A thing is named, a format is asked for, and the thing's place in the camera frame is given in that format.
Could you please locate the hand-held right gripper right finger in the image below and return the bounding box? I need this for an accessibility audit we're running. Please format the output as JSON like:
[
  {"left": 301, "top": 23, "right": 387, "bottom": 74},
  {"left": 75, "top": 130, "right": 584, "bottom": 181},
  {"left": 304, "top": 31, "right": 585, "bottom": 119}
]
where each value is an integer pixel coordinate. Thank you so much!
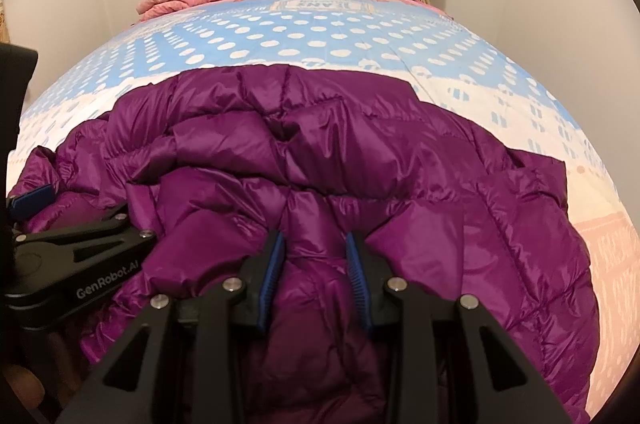
[{"left": 345, "top": 231, "right": 571, "bottom": 424}]

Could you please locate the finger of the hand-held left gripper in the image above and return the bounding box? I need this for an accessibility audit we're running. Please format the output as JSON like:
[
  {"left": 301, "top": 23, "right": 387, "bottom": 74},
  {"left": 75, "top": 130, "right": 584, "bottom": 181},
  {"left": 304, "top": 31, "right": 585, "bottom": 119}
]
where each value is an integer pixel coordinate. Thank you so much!
[
  {"left": 12, "top": 201, "right": 160, "bottom": 265},
  {"left": 6, "top": 184, "right": 57, "bottom": 225}
]

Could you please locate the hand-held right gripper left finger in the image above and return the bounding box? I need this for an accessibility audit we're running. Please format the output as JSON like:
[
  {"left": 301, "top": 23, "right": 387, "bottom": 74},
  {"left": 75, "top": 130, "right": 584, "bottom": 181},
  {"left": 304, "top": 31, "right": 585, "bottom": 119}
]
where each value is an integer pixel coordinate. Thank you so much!
[{"left": 55, "top": 231, "right": 288, "bottom": 424}]

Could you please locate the purple hooded puffer jacket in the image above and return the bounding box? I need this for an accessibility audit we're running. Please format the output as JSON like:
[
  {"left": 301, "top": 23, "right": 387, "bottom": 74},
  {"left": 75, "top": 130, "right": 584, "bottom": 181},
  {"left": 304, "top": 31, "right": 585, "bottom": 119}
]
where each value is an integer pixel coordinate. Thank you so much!
[{"left": 7, "top": 64, "right": 601, "bottom": 424}]

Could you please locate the person's left hand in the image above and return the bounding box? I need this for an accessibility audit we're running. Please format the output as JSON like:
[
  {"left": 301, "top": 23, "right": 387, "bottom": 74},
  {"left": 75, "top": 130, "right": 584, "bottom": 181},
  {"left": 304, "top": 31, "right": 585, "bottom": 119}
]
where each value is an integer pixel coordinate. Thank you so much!
[{"left": 0, "top": 361, "right": 47, "bottom": 411}]

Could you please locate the polka dot bedspread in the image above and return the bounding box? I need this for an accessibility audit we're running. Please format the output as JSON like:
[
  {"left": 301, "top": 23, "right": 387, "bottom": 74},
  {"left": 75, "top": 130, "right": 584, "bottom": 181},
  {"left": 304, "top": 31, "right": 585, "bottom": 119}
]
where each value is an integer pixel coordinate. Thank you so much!
[{"left": 10, "top": 0, "right": 640, "bottom": 410}]

